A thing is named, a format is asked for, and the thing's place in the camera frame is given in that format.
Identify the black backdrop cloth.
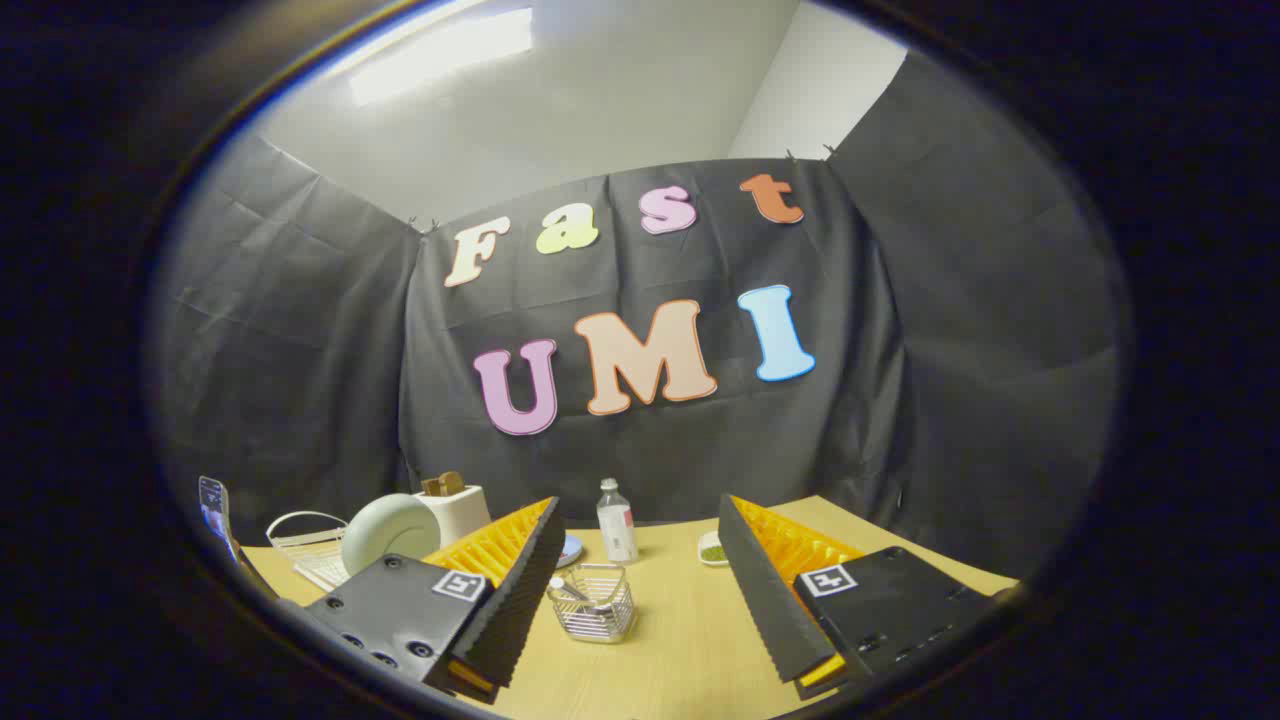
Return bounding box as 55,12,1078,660
150,45,1121,581

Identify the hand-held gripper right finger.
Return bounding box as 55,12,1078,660
718,493,1001,701

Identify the white wire dish rack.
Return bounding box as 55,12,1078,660
266,511,353,593

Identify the metal spoon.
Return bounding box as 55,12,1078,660
549,575,613,613

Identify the wire mesh basket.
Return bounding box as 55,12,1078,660
546,564,637,644

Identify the smartphone on stand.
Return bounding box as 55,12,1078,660
198,475,241,561

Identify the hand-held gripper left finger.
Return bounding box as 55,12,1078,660
303,497,567,704

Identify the white toaster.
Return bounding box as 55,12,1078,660
414,484,492,548

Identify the pale green plate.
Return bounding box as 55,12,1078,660
341,494,442,577

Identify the clear plastic bottle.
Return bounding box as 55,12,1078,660
597,478,639,564

